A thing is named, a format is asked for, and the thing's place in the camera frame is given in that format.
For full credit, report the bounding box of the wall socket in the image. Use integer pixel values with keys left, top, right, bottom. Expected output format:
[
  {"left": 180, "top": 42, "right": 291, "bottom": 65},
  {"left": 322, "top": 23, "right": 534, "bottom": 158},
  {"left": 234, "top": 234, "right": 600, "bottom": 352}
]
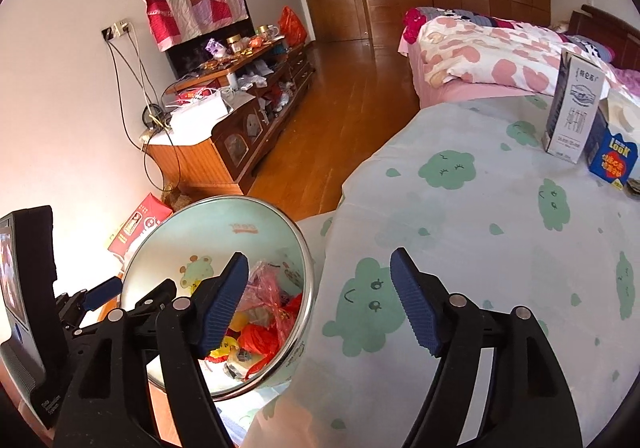
[{"left": 102, "top": 19, "right": 132, "bottom": 40}]

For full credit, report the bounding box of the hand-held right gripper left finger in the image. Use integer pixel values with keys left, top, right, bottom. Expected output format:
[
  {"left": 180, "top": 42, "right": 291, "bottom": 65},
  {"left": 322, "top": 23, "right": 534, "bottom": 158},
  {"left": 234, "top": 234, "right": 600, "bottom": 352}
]
[{"left": 52, "top": 252, "right": 249, "bottom": 448}]

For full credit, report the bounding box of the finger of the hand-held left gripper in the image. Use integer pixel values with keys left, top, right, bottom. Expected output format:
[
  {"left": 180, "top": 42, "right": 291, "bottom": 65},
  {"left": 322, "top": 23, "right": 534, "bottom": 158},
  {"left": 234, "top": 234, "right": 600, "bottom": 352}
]
[
  {"left": 126, "top": 278, "right": 177, "bottom": 320},
  {"left": 55, "top": 277, "right": 123, "bottom": 329}
]

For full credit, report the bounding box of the pink bedsheet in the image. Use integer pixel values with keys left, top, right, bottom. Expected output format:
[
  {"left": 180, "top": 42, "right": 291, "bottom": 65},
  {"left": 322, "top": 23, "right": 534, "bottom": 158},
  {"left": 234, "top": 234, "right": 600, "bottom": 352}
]
[{"left": 397, "top": 36, "right": 531, "bottom": 109}]

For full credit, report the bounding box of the red tissue box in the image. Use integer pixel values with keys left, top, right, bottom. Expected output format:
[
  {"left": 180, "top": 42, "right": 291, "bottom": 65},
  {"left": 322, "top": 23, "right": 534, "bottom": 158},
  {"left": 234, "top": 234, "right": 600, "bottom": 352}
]
[{"left": 107, "top": 192, "right": 173, "bottom": 259}]

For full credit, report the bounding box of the dark wooden bed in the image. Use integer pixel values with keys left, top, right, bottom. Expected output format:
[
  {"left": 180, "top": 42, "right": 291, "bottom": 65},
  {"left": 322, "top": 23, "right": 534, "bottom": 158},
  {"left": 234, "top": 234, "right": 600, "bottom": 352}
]
[{"left": 567, "top": 3, "right": 640, "bottom": 72}]

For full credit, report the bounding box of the bed with pink quilt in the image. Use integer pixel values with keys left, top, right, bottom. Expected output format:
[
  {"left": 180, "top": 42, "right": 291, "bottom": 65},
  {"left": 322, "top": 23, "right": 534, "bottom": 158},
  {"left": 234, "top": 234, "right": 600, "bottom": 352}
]
[{"left": 417, "top": 16, "right": 626, "bottom": 102}]

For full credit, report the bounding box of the striped cartoon blanket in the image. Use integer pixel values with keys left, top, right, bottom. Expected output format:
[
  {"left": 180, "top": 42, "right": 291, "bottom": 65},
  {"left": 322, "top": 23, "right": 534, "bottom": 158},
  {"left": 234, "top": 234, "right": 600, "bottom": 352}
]
[{"left": 415, "top": 6, "right": 556, "bottom": 32}]

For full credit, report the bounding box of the black power cable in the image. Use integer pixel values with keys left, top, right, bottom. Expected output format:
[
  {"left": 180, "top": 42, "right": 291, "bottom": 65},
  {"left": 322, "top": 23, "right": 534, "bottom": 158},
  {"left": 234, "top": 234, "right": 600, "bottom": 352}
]
[{"left": 107, "top": 31, "right": 173, "bottom": 189}]

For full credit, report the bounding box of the magenta cloth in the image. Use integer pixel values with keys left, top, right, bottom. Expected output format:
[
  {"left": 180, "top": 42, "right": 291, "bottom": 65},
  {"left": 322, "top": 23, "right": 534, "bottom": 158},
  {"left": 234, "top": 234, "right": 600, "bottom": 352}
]
[{"left": 402, "top": 8, "right": 426, "bottom": 44}]

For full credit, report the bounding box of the wooden television cabinet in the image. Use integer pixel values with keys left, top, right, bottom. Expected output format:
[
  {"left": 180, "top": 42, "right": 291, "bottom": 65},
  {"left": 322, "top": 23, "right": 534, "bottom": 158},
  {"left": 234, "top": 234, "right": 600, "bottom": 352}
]
[{"left": 145, "top": 41, "right": 316, "bottom": 196}]

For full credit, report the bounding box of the cow print pillow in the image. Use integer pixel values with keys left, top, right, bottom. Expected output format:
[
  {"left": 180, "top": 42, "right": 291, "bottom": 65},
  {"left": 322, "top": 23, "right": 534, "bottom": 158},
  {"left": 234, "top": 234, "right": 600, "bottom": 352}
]
[{"left": 565, "top": 33, "right": 616, "bottom": 62}]

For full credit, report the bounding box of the tall white milk carton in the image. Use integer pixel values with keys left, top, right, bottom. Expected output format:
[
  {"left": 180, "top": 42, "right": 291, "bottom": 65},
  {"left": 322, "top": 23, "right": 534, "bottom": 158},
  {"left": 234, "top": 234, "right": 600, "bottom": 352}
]
[{"left": 541, "top": 48, "right": 612, "bottom": 164}]

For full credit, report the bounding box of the pale yellow plastic bag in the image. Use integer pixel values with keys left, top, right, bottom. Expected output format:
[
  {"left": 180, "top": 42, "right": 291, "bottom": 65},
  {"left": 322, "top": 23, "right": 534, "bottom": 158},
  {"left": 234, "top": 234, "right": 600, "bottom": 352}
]
[{"left": 225, "top": 348, "right": 262, "bottom": 380}]

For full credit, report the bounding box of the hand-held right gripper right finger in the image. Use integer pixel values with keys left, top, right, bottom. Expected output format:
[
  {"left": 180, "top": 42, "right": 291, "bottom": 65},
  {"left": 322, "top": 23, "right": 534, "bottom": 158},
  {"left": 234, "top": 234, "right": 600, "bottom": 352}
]
[{"left": 390, "top": 248, "right": 583, "bottom": 448}]

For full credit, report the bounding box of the orange red gift bag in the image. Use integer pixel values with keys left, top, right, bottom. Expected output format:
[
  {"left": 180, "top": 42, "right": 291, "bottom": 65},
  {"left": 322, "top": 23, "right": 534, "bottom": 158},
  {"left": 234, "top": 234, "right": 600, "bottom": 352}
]
[{"left": 277, "top": 6, "right": 308, "bottom": 48}]

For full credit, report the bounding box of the purple pillow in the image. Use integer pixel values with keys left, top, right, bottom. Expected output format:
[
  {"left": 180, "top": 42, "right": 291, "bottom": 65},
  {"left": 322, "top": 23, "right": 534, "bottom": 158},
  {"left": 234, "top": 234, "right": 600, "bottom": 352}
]
[{"left": 612, "top": 66, "right": 640, "bottom": 94}]

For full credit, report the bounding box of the black television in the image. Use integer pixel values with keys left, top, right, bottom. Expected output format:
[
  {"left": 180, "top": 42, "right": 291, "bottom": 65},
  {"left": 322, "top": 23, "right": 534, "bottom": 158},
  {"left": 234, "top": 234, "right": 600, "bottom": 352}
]
[{"left": 165, "top": 16, "right": 256, "bottom": 79}]

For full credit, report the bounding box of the white flat box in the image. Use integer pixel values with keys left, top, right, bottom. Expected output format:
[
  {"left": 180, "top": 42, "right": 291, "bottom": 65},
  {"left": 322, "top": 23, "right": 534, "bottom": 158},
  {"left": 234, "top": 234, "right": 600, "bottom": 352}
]
[{"left": 170, "top": 91, "right": 231, "bottom": 131}]

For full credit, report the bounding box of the red pink patchwork cloth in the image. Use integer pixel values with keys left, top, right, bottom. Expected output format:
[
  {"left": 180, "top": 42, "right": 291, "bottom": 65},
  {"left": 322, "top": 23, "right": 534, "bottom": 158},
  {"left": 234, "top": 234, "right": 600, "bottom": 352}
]
[{"left": 140, "top": 0, "right": 251, "bottom": 52}]

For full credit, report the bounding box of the blue carton with white cap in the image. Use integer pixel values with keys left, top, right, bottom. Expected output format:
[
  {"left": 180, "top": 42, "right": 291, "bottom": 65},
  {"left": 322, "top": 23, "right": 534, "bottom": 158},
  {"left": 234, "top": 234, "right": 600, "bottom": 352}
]
[{"left": 585, "top": 91, "right": 640, "bottom": 186}]

